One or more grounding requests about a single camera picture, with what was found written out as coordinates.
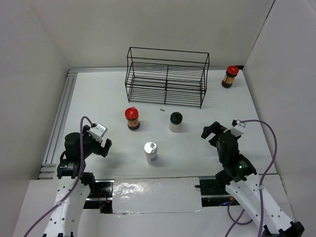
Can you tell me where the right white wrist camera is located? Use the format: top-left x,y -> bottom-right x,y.
229,120 -> 246,137

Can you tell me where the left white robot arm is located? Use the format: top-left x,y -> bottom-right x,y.
43,123 -> 112,237

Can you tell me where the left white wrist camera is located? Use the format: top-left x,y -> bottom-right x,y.
88,123 -> 108,143

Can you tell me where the black-cap white bottle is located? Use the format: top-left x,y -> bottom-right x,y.
169,112 -> 183,132

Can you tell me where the red-lid sauce jar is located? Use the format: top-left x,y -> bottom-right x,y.
124,107 -> 140,130
221,65 -> 239,88

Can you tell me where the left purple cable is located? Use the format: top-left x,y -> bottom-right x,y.
23,116 -> 96,237

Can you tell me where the black wire rack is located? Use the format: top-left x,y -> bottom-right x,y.
124,47 -> 210,108

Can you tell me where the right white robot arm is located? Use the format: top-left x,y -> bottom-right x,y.
201,120 -> 305,237

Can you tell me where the white foil cover sheet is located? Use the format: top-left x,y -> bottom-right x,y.
112,177 -> 202,214

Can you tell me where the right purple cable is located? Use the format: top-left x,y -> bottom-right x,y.
225,119 -> 277,237

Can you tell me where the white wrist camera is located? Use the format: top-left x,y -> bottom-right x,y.
88,123 -> 108,143
229,120 -> 246,137

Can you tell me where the silver-lid white shaker bottle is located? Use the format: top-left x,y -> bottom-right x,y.
144,142 -> 158,164

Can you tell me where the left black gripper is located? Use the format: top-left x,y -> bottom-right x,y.
79,125 -> 112,158

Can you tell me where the purple cable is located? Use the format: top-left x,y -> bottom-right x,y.
225,119 -> 277,237
23,116 -> 96,237

